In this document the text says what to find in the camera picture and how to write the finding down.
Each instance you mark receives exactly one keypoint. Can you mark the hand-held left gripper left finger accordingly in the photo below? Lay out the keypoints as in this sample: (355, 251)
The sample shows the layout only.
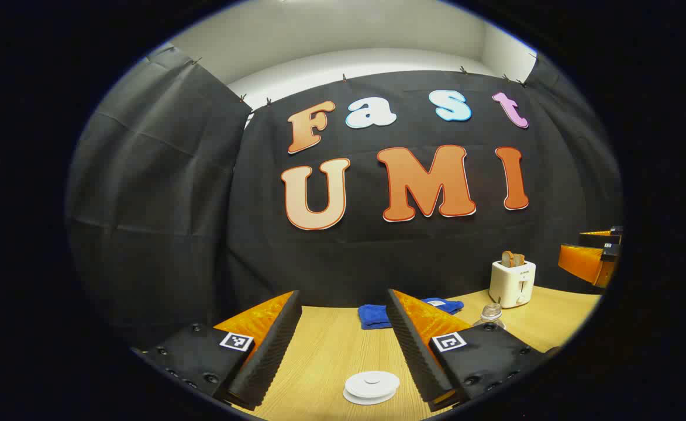
(272, 345)

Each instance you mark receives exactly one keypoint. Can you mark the black backdrop cloth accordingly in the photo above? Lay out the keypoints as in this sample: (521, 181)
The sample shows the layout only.
(378, 263)

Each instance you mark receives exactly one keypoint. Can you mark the toasted bread slice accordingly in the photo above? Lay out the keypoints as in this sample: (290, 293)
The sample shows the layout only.
(520, 259)
(507, 259)

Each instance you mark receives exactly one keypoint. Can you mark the white teacup lid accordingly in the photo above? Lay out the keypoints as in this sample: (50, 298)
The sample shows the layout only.
(372, 380)

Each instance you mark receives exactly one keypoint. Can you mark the white toaster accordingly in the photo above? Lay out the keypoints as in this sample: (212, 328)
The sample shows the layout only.
(511, 286)

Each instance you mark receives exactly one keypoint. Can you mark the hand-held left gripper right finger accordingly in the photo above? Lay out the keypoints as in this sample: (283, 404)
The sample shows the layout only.
(413, 345)

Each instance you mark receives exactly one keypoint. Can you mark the blue folded towel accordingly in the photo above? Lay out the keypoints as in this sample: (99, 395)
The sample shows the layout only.
(372, 316)

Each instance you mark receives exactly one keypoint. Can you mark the clear water bottle white label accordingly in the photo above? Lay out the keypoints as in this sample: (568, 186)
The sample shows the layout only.
(489, 317)

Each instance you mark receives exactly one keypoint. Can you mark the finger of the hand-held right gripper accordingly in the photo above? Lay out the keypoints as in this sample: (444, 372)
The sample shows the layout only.
(597, 238)
(582, 264)

